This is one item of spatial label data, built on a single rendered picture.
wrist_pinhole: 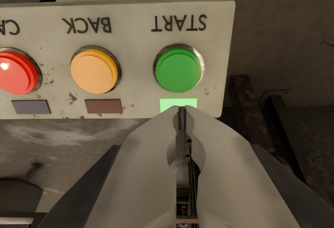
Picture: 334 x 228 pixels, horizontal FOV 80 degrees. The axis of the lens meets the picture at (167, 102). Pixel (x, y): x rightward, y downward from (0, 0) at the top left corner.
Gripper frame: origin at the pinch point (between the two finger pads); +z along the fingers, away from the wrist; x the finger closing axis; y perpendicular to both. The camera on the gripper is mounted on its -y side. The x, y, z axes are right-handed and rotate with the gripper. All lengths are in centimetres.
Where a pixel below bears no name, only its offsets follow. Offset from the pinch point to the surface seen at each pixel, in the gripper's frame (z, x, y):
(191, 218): 18.0, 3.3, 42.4
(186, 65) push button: 5.7, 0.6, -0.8
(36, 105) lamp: 6.6, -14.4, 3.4
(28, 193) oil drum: 128, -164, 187
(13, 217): 7.3, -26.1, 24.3
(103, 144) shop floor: 106, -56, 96
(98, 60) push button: 5.7, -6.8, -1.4
